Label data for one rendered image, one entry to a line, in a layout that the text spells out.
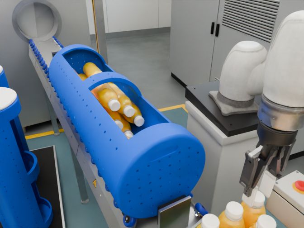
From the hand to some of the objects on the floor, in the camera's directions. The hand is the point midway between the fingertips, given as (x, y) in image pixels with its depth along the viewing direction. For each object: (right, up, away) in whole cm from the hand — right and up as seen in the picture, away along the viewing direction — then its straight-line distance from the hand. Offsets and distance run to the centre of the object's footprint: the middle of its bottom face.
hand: (258, 190), depth 65 cm
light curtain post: (-64, -17, +186) cm, 197 cm away
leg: (-77, -48, +136) cm, 164 cm away
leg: (-125, -3, +210) cm, 244 cm away
